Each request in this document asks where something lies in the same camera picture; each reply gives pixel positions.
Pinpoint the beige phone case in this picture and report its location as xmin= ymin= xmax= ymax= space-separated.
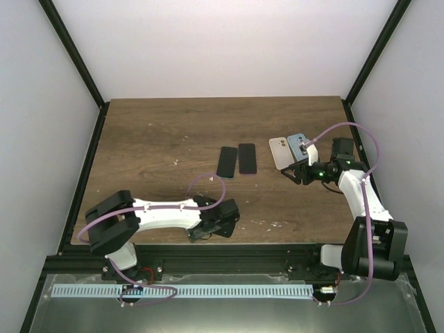
xmin=268 ymin=137 xmax=295 ymax=171

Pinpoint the light blue phone case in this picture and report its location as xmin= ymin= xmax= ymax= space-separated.
xmin=287 ymin=133 xmax=308 ymax=162

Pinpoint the magenta phone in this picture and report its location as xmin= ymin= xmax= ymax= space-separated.
xmin=238 ymin=143 xmax=257 ymax=175

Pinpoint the dark green phone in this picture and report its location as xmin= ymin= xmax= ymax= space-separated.
xmin=216 ymin=146 xmax=238 ymax=179

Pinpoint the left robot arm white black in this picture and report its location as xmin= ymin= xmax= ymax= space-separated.
xmin=77 ymin=190 xmax=240 ymax=280

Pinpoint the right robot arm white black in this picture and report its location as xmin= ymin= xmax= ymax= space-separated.
xmin=281 ymin=137 xmax=408 ymax=281

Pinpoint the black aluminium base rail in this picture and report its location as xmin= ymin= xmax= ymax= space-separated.
xmin=100 ymin=244 xmax=358 ymax=282

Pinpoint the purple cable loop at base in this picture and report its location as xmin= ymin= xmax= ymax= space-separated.
xmin=110 ymin=259 xmax=178 ymax=307

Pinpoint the light blue slotted cable duct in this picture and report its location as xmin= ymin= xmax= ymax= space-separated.
xmin=50 ymin=284 xmax=314 ymax=300

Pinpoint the right black frame post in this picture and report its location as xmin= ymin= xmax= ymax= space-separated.
xmin=343 ymin=0 xmax=411 ymax=105

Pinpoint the black frame post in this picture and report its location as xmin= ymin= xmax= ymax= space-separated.
xmin=343 ymin=0 xmax=411 ymax=105
xmin=37 ymin=0 xmax=106 ymax=108

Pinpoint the left black frame post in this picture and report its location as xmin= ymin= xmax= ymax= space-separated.
xmin=37 ymin=0 xmax=106 ymax=108

